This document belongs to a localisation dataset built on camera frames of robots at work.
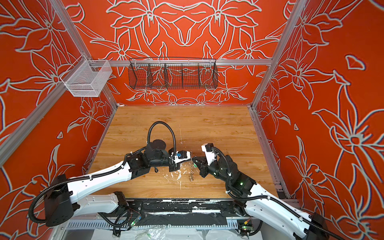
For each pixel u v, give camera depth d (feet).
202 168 2.02
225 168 1.77
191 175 2.66
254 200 1.66
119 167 1.66
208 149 2.00
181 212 2.39
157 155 1.86
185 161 1.98
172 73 3.22
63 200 1.27
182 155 1.88
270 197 1.58
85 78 2.97
